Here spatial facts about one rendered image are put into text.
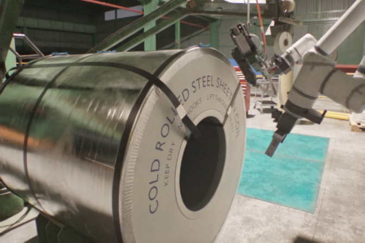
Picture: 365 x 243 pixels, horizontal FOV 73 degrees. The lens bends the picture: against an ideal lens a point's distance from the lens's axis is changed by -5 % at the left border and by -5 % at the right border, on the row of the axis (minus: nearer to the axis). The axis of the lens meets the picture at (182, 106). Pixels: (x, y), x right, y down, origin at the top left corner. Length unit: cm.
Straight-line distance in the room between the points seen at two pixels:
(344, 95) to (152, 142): 64
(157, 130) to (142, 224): 36
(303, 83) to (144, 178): 63
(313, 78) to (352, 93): 12
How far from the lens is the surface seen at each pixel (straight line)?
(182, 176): 170
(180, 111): 101
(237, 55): 135
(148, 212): 107
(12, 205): 266
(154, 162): 101
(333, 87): 83
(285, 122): 88
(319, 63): 84
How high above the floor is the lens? 128
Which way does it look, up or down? 9 degrees down
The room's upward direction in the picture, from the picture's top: straight up
